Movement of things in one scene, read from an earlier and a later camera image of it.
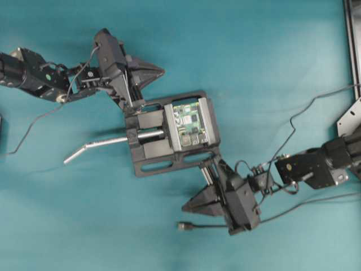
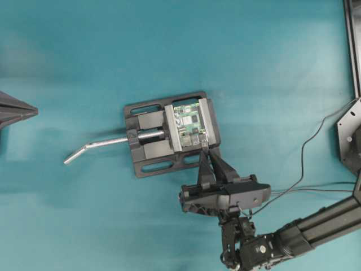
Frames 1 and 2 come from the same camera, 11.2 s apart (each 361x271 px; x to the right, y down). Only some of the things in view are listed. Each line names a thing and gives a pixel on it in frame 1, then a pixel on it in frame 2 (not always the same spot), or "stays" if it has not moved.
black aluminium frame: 350,123 stays
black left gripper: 113,61 -> 6,120
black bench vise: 175,134 stays
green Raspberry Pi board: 191,127 stays
